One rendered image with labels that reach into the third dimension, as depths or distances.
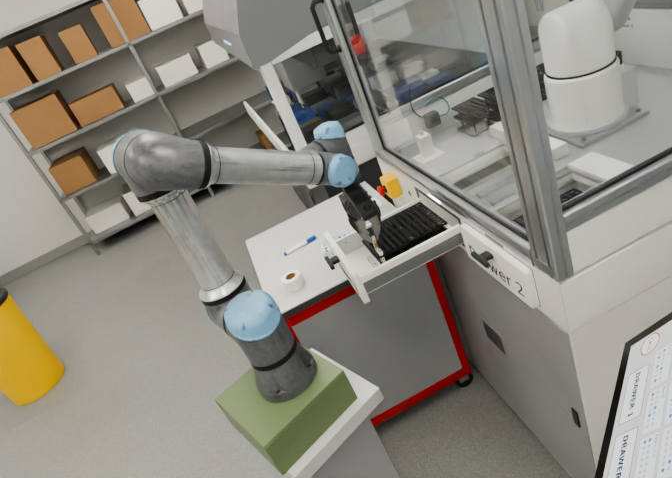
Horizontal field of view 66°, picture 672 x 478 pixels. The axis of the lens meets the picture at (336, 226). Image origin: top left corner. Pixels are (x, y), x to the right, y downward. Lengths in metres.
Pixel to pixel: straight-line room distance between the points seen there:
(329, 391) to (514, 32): 0.83
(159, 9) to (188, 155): 4.01
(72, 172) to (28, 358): 2.05
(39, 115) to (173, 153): 4.15
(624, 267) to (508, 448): 1.00
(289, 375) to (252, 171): 0.47
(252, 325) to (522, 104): 0.68
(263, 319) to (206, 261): 0.19
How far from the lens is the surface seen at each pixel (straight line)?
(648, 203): 1.22
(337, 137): 1.32
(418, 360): 2.00
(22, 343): 3.66
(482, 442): 2.09
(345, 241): 1.63
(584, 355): 1.32
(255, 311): 1.14
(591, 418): 1.49
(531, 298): 1.26
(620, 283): 1.27
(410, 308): 1.85
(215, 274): 1.22
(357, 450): 1.40
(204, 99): 5.52
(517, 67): 0.92
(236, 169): 1.05
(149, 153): 1.02
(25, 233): 5.92
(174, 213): 1.15
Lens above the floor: 1.69
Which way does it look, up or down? 28 degrees down
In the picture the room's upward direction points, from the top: 24 degrees counter-clockwise
